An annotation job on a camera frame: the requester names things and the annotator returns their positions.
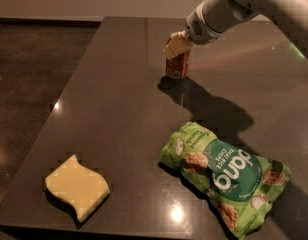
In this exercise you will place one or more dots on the yellow wavy sponge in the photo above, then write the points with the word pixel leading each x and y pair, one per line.
pixel 78 186

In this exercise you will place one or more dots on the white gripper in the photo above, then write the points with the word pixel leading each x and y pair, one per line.
pixel 201 26

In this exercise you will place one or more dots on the orange soda can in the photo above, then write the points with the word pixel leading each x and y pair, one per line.
pixel 176 66

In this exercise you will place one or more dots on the green rice chips bag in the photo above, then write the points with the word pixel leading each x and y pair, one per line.
pixel 241 186

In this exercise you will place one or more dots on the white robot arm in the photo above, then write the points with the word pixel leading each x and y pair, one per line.
pixel 290 16

